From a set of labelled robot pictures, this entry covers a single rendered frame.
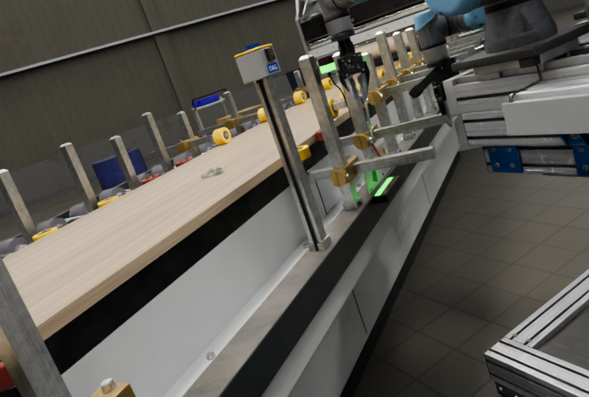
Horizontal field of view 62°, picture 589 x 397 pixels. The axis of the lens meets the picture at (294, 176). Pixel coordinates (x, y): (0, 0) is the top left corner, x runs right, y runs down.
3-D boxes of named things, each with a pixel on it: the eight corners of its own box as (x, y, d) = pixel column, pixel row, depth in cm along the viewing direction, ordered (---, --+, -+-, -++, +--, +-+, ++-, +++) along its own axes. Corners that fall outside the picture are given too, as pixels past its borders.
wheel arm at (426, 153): (437, 158, 137) (434, 144, 136) (435, 161, 134) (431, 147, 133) (304, 184, 159) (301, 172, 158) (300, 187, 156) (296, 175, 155)
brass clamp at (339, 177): (364, 170, 152) (359, 154, 150) (350, 185, 140) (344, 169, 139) (346, 173, 155) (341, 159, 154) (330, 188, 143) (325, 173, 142)
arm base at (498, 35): (571, 26, 107) (563, -19, 105) (529, 45, 101) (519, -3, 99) (513, 40, 121) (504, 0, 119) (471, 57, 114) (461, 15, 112)
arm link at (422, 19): (442, 4, 143) (414, 14, 144) (452, 41, 145) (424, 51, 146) (436, 7, 150) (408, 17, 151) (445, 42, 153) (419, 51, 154)
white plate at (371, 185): (392, 167, 175) (384, 141, 173) (371, 194, 154) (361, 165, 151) (390, 167, 176) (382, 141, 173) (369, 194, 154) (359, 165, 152)
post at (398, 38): (428, 130, 233) (400, 30, 222) (427, 131, 230) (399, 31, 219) (421, 131, 234) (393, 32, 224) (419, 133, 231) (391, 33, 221)
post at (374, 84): (405, 170, 191) (370, 50, 181) (403, 173, 188) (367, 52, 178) (396, 172, 193) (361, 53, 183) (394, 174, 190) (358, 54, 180)
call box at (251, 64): (282, 74, 117) (272, 42, 115) (269, 80, 111) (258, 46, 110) (259, 82, 121) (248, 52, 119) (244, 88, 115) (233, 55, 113)
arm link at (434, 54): (419, 53, 148) (424, 49, 155) (423, 67, 149) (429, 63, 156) (443, 44, 144) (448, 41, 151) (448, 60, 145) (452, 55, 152)
